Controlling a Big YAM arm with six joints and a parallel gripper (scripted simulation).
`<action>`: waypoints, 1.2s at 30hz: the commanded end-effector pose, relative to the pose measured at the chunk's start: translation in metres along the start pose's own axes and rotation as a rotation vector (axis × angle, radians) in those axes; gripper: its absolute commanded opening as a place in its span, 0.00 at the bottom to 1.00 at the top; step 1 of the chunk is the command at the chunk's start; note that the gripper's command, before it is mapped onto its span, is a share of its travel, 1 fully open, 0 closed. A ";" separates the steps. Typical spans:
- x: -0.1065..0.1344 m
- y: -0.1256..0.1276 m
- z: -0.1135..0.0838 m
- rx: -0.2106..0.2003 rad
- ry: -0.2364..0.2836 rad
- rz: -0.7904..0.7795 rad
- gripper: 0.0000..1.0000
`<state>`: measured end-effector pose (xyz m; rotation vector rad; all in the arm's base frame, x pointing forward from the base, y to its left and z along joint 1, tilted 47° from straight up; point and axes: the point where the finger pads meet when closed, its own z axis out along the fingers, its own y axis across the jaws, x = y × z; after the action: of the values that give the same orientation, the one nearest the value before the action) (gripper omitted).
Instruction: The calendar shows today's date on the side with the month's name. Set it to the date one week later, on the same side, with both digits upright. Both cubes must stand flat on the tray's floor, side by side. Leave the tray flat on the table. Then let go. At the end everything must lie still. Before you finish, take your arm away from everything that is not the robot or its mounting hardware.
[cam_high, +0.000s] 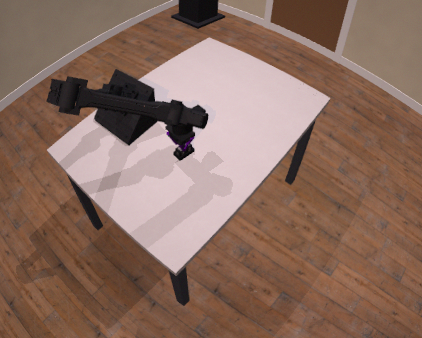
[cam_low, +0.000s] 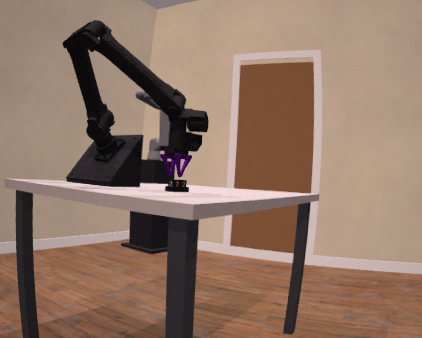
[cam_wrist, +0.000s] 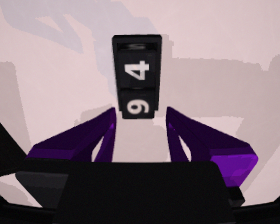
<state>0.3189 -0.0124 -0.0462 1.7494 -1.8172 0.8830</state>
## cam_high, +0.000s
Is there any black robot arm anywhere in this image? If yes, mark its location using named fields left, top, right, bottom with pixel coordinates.
left=47, top=76, right=208, bottom=134

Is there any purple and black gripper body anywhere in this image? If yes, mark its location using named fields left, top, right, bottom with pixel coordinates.
left=165, top=124, right=195, bottom=146

